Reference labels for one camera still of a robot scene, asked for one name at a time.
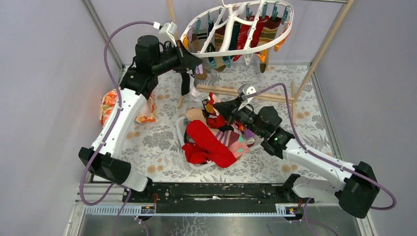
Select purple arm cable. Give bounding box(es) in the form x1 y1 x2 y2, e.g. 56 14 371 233
79 21 162 207
247 83 397 211

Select purple striped sock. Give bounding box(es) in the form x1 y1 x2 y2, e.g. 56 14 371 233
243 128 256 140

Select olive striped hanging sock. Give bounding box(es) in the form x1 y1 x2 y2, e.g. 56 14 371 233
258 16 282 73

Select white sock black stripes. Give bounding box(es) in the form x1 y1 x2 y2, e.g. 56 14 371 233
189 74 203 102

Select floral orange fabric bag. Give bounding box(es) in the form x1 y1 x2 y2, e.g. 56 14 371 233
100 89 156 127

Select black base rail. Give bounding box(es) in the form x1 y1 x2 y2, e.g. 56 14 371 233
122 182 302 214

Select white oval clip hanger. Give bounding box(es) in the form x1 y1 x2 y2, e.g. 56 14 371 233
179 0 294 63

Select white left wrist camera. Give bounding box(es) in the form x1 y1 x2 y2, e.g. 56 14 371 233
153 21 177 44

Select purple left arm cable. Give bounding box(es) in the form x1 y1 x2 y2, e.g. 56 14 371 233
79 21 162 207

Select dark teal hanging sock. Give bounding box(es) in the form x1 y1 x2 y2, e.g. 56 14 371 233
228 21 241 51

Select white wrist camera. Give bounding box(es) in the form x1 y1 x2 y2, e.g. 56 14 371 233
238 84 257 106
153 21 177 44

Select red patterned hanging sock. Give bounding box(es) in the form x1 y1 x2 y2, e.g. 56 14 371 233
236 24 250 50

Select orange clothespin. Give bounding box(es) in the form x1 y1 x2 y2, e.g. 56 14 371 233
274 22 291 52

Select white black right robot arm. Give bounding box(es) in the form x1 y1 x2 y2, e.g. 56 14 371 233
213 98 380 219

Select wooden hanger stand frame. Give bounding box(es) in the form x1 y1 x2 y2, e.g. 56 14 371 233
167 0 354 115

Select large red sock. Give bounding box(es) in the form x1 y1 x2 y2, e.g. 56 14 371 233
181 120 237 168

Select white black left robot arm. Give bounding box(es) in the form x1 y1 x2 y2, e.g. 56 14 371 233
78 35 202 202

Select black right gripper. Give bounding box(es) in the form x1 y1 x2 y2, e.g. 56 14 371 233
213 95 266 138

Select white laundry basket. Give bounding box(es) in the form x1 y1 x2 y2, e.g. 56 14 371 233
175 99 265 170

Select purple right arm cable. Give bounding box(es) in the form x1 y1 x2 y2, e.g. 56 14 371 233
247 83 397 211

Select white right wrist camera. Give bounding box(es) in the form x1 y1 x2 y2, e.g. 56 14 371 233
238 84 257 106

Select red white sock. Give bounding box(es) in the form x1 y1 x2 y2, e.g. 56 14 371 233
205 92 226 129

